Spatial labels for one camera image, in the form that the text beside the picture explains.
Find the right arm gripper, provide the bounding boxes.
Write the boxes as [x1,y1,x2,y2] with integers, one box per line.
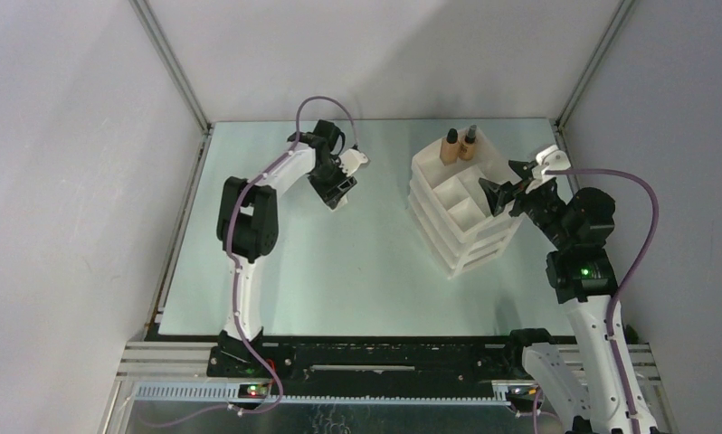
[478,159,573,250]

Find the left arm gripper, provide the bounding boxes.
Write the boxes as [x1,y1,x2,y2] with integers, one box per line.
[308,155,356,209]

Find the foundation bottle black cap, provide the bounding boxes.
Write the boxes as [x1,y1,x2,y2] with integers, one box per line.
[458,125,478,161]

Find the white plastic drawer organizer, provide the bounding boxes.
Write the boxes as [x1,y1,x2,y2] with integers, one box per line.
[407,127,520,278]

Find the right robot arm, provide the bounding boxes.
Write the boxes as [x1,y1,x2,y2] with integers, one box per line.
[478,161,660,433]

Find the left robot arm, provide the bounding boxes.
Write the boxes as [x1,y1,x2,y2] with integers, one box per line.
[216,119,369,377]

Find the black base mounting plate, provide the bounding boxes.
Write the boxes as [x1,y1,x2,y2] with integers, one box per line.
[206,328,555,400]

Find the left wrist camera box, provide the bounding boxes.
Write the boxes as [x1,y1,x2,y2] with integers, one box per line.
[339,148,369,177]

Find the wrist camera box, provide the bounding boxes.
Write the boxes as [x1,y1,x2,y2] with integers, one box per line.
[531,145,571,183]
[339,148,369,177]

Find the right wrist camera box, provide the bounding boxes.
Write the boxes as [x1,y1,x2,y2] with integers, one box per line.
[531,145,571,183]

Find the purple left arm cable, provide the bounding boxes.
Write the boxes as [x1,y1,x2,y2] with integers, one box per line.
[223,95,362,418]

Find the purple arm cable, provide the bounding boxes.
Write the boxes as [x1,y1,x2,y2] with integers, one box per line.
[223,95,362,418]
[528,167,660,434]

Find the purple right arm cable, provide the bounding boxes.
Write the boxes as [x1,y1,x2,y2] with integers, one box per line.
[528,167,660,434]

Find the aluminium frame rail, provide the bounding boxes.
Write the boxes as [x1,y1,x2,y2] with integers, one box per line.
[129,0,213,134]

